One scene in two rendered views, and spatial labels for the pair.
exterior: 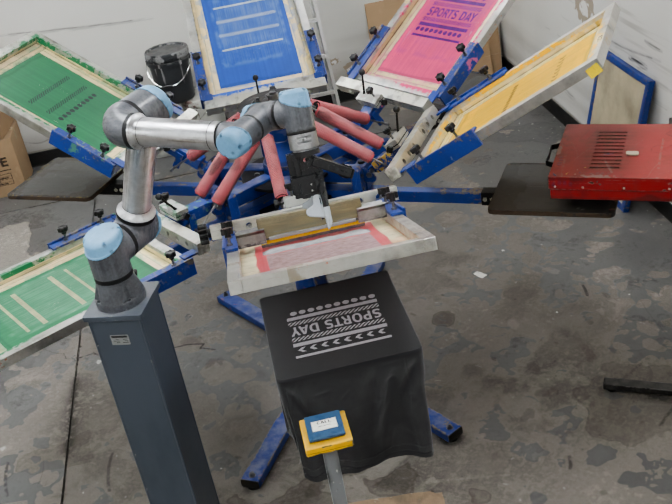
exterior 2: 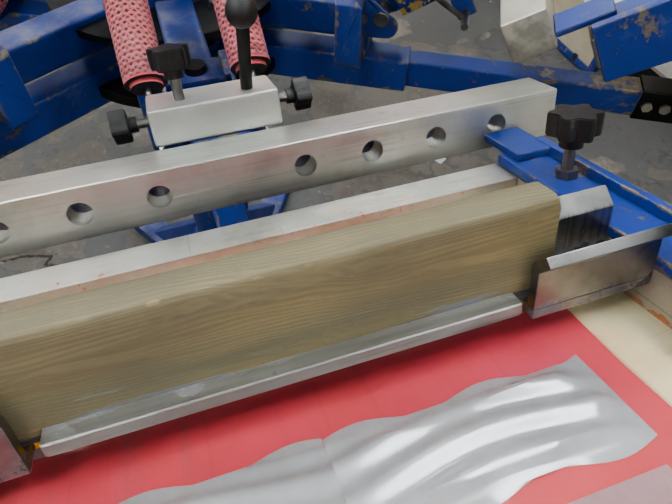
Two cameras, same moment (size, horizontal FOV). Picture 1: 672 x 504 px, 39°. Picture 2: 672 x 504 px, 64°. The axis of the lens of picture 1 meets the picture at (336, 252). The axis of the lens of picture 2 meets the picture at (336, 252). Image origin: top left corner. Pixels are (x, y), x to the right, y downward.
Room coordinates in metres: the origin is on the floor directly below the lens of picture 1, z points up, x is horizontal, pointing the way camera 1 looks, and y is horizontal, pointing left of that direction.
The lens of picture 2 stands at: (2.64, 0.08, 1.45)
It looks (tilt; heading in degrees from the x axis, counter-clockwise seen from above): 51 degrees down; 345
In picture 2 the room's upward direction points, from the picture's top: 2 degrees clockwise
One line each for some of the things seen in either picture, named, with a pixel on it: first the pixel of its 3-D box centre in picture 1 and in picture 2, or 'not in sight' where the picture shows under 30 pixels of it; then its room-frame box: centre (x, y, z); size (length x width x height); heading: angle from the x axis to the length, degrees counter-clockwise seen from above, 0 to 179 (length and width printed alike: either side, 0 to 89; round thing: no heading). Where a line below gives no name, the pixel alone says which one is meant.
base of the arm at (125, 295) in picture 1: (117, 285); not in sight; (2.46, 0.66, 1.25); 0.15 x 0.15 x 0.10
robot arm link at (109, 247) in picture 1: (107, 250); not in sight; (2.46, 0.66, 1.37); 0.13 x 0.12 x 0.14; 149
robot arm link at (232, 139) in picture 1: (171, 133); not in sight; (2.28, 0.36, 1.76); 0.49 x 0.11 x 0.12; 59
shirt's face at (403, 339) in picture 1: (336, 322); not in sight; (2.51, 0.04, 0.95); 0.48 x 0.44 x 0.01; 5
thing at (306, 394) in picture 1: (359, 418); not in sight; (2.28, 0.02, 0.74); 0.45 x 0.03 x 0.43; 95
